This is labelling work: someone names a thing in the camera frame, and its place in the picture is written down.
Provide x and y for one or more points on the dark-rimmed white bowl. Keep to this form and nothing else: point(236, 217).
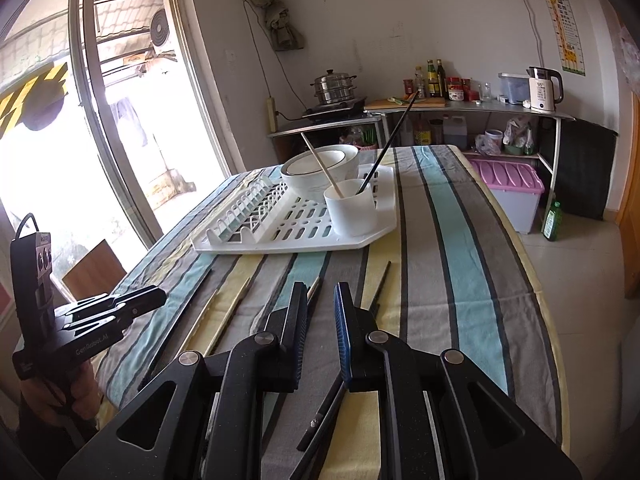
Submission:
point(305, 185)

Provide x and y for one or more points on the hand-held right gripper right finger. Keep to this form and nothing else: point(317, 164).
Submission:
point(342, 330)

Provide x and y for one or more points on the clear seasoning bottle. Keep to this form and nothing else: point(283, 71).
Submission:
point(420, 85)

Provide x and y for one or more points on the white plastic dish rack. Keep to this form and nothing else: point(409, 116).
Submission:
point(300, 220)

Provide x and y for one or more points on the white jar red label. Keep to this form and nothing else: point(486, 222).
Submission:
point(456, 94)

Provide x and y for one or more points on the pink-lid storage box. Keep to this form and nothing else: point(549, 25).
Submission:
point(505, 180)

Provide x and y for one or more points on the clear container blue lid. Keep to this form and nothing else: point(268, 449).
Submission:
point(512, 90)

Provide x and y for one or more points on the person's left forearm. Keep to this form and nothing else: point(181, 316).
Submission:
point(45, 440)

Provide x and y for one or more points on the sliding glass window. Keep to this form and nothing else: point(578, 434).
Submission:
point(82, 10)

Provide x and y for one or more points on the pale wall poster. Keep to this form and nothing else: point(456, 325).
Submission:
point(631, 55)

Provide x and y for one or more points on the outdoor air conditioner unit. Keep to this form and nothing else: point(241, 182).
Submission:
point(161, 30)

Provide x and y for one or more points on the wooden cutting board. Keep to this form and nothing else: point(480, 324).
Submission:
point(400, 104)

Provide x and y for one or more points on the green glass bottle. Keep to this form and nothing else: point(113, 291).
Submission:
point(551, 222)

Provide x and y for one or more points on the giraffe wall poster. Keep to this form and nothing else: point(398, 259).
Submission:
point(562, 30)

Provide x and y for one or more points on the white cup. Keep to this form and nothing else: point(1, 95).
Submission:
point(350, 215)

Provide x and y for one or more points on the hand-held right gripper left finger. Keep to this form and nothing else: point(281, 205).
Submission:
point(302, 327)

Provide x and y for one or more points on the wide metal shelf rack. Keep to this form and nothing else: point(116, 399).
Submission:
point(500, 106)

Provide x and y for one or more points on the person's left hand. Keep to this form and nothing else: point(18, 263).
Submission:
point(85, 390)

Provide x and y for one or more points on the beige power strip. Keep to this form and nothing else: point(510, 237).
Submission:
point(272, 117)

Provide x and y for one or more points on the white electric kettle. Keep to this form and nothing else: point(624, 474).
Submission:
point(542, 92)

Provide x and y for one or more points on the yellow black striped sign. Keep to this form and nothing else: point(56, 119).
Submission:
point(50, 77)

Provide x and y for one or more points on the pink plastic basket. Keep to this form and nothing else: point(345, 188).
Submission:
point(360, 146)

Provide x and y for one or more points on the grey hanging cloth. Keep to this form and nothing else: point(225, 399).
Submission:
point(285, 32)

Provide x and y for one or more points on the white jug dark liquid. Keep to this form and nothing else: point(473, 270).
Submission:
point(455, 135)

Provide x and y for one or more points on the yellow-label bottle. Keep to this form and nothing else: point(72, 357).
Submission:
point(422, 135)

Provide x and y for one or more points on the dark sauce bottle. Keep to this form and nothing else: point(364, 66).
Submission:
point(441, 82)
point(431, 82)

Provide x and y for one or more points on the black panel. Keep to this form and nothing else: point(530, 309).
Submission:
point(580, 170)

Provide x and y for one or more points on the hanging laundry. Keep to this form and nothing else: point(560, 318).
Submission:
point(131, 120)

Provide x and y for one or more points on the narrow metal shelf rack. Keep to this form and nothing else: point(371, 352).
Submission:
point(320, 124)

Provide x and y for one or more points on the striped tablecloth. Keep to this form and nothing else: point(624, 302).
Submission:
point(450, 260)

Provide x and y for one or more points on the white blue mug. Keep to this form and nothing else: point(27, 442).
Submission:
point(494, 141)

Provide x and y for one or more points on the steel steamer pot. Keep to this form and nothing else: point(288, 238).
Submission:
point(334, 90)

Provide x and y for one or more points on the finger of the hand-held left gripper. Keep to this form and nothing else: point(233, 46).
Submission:
point(130, 300)
point(107, 320)

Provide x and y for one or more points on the drinking glass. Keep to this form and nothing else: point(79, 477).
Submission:
point(485, 92)

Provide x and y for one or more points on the black induction cooker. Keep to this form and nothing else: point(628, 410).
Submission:
point(340, 109)

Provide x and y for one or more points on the green onion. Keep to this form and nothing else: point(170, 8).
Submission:
point(400, 99)

